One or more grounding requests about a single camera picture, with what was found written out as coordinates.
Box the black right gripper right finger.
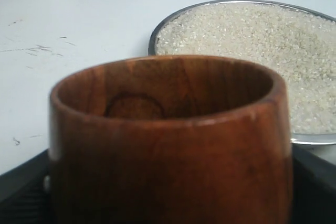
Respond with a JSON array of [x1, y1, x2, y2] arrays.
[[289, 144, 335, 224]]

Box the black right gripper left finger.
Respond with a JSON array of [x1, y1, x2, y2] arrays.
[[1, 151, 51, 224]]

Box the brown wooden cup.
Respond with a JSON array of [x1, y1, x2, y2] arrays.
[[48, 55, 293, 223]]

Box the steel plate of rice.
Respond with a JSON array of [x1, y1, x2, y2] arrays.
[[148, 0, 335, 146]]

